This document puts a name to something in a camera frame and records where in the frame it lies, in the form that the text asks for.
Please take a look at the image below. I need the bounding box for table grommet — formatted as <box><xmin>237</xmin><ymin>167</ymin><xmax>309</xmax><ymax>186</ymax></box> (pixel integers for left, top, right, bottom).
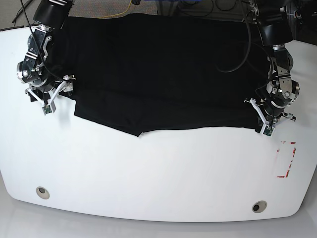
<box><xmin>36</xmin><ymin>186</ymin><xmax>50</xmax><ymax>200</ymax></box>
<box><xmin>252</xmin><ymin>200</ymin><xmax>267</xmax><ymax>213</ymax></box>

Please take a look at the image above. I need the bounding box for left table grommet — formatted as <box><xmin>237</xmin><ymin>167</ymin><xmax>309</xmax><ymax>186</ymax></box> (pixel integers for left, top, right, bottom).
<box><xmin>36</xmin><ymin>186</ymin><xmax>50</xmax><ymax>200</ymax></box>

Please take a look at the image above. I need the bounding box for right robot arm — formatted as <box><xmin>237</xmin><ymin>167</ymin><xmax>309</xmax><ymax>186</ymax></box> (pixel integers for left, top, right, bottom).
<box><xmin>17</xmin><ymin>0</ymin><xmax>76</xmax><ymax>114</ymax></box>

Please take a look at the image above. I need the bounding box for red tape rectangle marking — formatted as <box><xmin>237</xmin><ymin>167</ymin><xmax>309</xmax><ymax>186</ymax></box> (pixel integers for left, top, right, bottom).
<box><xmin>273</xmin><ymin>141</ymin><xmax>296</xmax><ymax>178</ymax></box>

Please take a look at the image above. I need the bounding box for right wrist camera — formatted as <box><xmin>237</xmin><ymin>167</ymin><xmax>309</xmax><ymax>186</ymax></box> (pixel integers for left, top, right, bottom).
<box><xmin>42</xmin><ymin>103</ymin><xmax>56</xmax><ymax>115</ymax></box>

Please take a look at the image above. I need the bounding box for black t-shirt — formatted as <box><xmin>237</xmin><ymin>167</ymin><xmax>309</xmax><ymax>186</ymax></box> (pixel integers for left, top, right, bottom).
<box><xmin>49</xmin><ymin>14</ymin><xmax>270</xmax><ymax>136</ymax></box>

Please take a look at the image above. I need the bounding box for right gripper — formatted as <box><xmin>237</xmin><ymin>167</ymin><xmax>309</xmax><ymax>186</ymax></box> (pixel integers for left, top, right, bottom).
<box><xmin>25</xmin><ymin>75</ymin><xmax>76</xmax><ymax>106</ymax></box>

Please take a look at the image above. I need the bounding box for yellow cable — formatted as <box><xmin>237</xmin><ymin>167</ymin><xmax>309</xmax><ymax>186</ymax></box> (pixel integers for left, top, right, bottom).
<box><xmin>104</xmin><ymin>0</ymin><xmax>136</xmax><ymax>19</ymax></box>

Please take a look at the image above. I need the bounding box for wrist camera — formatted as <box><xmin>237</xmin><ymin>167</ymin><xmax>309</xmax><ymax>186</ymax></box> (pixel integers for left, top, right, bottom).
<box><xmin>260</xmin><ymin>124</ymin><xmax>275</xmax><ymax>136</ymax></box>
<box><xmin>42</xmin><ymin>103</ymin><xmax>56</xmax><ymax>115</ymax></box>

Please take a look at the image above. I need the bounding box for right table grommet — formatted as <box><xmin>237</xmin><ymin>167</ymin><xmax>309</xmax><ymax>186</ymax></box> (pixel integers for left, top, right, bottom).
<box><xmin>252</xmin><ymin>200</ymin><xmax>267</xmax><ymax>213</ymax></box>

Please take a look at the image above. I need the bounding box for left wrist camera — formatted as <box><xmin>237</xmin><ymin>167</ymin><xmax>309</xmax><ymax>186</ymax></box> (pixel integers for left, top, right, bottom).
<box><xmin>260</xmin><ymin>124</ymin><xmax>275</xmax><ymax>136</ymax></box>

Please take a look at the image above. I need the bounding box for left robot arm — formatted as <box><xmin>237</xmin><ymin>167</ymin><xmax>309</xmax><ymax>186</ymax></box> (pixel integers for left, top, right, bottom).
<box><xmin>211</xmin><ymin>0</ymin><xmax>300</xmax><ymax>136</ymax></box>

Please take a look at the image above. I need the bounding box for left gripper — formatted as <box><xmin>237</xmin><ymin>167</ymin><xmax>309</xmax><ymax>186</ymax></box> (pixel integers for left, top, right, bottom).
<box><xmin>244</xmin><ymin>98</ymin><xmax>296</xmax><ymax>134</ymax></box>

